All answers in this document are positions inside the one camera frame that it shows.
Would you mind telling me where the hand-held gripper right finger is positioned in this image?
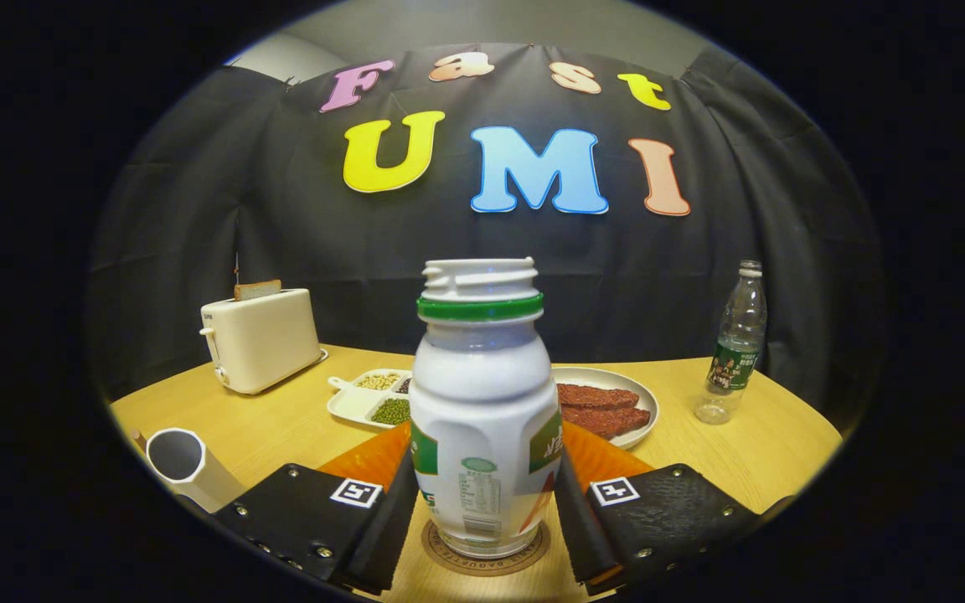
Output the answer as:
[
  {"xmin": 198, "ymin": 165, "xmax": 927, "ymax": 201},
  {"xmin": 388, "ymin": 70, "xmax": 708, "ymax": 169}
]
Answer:
[{"xmin": 554, "ymin": 419, "xmax": 793, "ymax": 597}]

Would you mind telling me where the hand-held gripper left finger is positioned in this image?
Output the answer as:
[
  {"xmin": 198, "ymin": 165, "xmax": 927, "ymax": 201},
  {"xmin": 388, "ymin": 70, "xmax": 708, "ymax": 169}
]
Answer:
[{"xmin": 213, "ymin": 419, "xmax": 419, "ymax": 595}]

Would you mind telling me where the round cork coaster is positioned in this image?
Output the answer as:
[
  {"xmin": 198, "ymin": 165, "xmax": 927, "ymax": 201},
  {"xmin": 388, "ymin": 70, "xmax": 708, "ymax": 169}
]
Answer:
[{"xmin": 421, "ymin": 519, "xmax": 552, "ymax": 578}]

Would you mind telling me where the white juice bottle green ring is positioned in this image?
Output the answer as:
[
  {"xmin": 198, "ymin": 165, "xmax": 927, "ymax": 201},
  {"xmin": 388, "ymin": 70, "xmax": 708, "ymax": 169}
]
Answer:
[{"xmin": 409, "ymin": 257, "xmax": 565, "ymax": 560}]

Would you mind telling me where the white cup wooden handle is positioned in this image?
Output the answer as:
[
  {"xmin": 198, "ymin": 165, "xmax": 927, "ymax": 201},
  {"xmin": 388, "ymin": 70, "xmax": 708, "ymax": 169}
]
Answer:
[{"xmin": 132, "ymin": 427, "xmax": 246, "ymax": 514}]

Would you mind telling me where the clear plastic water bottle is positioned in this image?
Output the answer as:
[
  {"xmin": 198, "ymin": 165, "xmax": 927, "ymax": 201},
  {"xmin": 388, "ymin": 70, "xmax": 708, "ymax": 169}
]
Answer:
[{"xmin": 694, "ymin": 260, "xmax": 768, "ymax": 425}]

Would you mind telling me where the red meat slice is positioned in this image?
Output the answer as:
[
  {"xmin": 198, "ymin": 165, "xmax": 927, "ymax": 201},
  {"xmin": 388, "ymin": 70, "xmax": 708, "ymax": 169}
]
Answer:
[
  {"xmin": 556, "ymin": 383, "xmax": 641, "ymax": 410},
  {"xmin": 560, "ymin": 405, "xmax": 652, "ymax": 440}
]

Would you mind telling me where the white divided dish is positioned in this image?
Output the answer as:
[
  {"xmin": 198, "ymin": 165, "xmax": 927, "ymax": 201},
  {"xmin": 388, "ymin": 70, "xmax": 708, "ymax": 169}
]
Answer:
[{"xmin": 327, "ymin": 368, "xmax": 413, "ymax": 430}]

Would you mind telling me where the white round plate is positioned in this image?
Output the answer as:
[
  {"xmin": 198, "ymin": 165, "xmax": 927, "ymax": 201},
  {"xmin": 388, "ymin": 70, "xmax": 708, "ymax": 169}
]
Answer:
[{"xmin": 551, "ymin": 367, "xmax": 660, "ymax": 451}]

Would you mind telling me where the wooden table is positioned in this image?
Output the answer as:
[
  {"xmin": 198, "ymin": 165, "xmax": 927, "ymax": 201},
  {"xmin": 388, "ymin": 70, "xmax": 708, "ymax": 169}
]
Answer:
[{"xmin": 108, "ymin": 343, "xmax": 845, "ymax": 603}]

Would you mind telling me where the cream toaster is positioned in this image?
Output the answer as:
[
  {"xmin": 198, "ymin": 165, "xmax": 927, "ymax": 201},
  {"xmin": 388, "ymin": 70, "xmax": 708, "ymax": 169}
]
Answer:
[{"xmin": 199, "ymin": 288, "xmax": 329, "ymax": 395}]

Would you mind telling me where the black backdrop cloth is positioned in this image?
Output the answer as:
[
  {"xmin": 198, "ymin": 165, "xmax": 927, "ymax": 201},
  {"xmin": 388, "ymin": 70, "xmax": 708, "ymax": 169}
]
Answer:
[{"xmin": 87, "ymin": 42, "xmax": 881, "ymax": 436}]

